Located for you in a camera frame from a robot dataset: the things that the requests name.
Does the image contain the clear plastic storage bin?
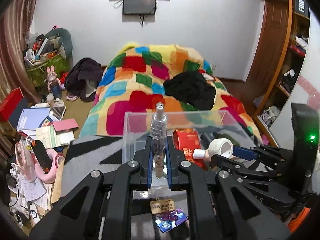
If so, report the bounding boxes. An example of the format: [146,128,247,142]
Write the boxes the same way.
[121,109,261,201]

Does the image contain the grey black blanket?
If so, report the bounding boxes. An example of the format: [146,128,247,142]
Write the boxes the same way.
[55,136,147,239]

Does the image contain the white gold pen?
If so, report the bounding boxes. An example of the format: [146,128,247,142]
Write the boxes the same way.
[151,102,168,179]

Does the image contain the pink cosmetic tube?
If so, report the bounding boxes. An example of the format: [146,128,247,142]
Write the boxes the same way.
[193,149,233,161]

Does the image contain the blue notebook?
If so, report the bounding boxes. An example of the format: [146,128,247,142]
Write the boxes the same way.
[17,107,50,131]

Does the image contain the dark purple clothing pile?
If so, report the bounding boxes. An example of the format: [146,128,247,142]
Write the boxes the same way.
[65,57,104,102]

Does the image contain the wooden wardrobe shelf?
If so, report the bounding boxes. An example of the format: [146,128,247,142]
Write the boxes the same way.
[246,0,310,146]

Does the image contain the blue purple packet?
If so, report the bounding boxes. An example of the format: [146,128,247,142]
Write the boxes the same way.
[155,208,188,233]

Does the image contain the green clutter basket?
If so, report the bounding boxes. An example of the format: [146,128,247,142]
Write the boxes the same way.
[26,54,71,87]

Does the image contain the red flat box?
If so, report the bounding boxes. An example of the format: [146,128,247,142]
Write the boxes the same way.
[0,87,24,122]

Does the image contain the colourful patchwork quilt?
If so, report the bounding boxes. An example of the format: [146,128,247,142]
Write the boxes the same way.
[80,44,261,139]

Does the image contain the grey green plush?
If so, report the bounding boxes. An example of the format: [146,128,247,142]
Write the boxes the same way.
[46,28,73,60]

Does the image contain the rabbit figurine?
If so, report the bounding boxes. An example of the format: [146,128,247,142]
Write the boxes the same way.
[47,65,62,99]

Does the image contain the striped curtain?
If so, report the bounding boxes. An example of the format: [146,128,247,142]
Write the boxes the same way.
[1,0,41,102]

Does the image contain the wall mounted monitor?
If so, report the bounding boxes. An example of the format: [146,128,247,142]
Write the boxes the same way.
[123,0,157,15]

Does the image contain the white tape roll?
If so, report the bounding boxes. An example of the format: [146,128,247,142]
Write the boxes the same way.
[208,138,234,159]

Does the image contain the red cigarette box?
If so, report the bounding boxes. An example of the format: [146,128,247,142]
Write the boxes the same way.
[172,128,207,170]

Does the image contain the tan eraser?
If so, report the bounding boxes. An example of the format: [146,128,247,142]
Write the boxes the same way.
[150,198,175,215]

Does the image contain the black clothing pile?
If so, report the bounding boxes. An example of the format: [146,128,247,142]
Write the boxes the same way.
[163,71,216,111]

